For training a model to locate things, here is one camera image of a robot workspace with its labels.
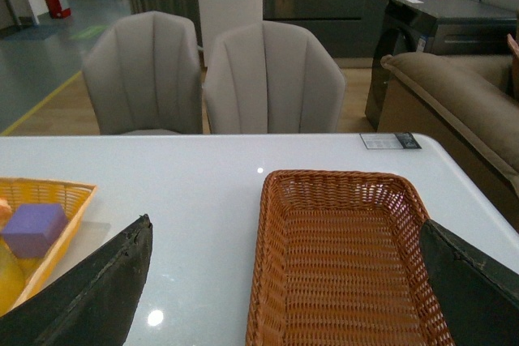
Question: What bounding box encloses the grey upholstered chair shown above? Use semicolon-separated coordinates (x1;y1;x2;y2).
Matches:
82;11;203;135
204;21;346;135

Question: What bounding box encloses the table label sticker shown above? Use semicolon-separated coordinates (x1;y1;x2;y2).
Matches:
360;132;422;150

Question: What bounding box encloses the croissant bread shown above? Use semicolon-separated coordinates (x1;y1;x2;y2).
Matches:
0;198;13;229

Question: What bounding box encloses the brown sofa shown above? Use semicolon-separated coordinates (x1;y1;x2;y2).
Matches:
377;53;518;228

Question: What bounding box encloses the purple foam block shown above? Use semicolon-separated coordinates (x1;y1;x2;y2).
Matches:
1;203;68;258

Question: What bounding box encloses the yellow clear tape roll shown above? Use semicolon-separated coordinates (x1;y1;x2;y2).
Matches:
1;243;25;315

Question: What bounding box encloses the left grey upholstered chair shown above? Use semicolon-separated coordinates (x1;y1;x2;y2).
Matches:
82;11;203;135

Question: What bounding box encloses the yellow wicker basket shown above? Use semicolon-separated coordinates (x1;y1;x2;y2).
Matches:
1;177;97;313

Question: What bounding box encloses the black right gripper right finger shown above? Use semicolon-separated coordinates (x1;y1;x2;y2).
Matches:
419;220;518;345

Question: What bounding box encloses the right grey upholstered chair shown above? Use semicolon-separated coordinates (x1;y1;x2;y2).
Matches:
204;21;346;135

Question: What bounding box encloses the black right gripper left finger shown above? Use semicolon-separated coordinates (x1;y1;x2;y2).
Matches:
1;215;153;345

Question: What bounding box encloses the brown wicker basket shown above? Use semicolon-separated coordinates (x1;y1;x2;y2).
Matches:
246;170;453;345

